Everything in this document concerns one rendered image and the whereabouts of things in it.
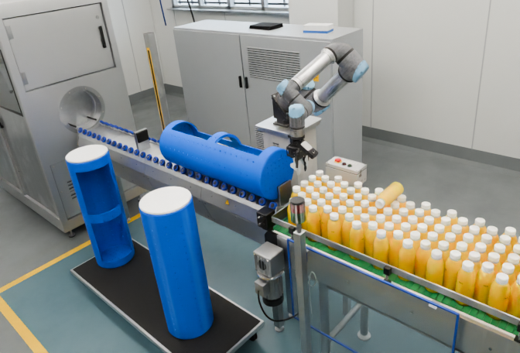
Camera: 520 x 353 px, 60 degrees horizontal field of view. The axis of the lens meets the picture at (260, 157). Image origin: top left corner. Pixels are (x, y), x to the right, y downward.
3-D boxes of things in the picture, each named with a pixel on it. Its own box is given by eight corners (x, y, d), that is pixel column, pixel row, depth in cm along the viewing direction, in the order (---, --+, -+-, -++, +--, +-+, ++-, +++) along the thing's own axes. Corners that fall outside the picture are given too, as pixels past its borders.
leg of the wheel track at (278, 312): (278, 323, 289) (271, 245, 262) (285, 328, 285) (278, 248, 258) (272, 329, 285) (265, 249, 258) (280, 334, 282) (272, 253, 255)
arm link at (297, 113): (307, 103, 218) (300, 109, 211) (308, 124, 223) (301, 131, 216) (292, 101, 222) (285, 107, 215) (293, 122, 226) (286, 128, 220)
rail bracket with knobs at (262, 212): (268, 220, 237) (267, 203, 232) (278, 224, 232) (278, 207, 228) (256, 229, 230) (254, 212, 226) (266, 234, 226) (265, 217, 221)
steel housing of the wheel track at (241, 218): (113, 155, 402) (104, 119, 388) (308, 238, 266) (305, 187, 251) (83, 167, 384) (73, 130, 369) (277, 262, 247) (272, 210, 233)
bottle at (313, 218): (305, 240, 218) (303, 211, 211) (310, 232, 223) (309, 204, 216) (318, 243, 215) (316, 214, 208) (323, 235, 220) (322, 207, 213)
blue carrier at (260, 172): (196, 152, 311) (189, 114, 298) (295, 186, 256) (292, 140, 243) (163, 169, 293) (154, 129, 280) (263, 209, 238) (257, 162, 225)
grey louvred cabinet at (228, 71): (221, 130, 603) (206, 19, 540) (361, 170, 466) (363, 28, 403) (190, 144, 568) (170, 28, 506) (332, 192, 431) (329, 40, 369)
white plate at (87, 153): (56, 157, 303) (57, 159, 304) (82, 164, 289) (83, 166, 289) (90, 142, 324) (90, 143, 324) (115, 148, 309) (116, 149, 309)
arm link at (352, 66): (308, 94, 284) (356, 43, 237) (324, 111, 283) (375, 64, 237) (297, 103, 277) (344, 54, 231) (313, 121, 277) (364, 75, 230)
